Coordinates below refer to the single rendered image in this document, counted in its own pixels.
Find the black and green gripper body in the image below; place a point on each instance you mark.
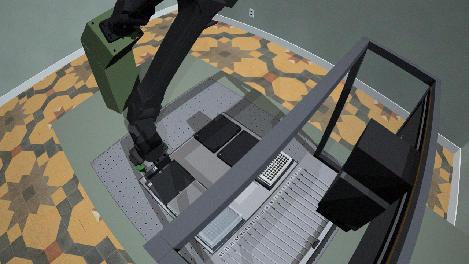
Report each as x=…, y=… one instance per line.
x=136, y=159

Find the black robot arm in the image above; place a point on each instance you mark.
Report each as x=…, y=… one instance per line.
x=145, y=103

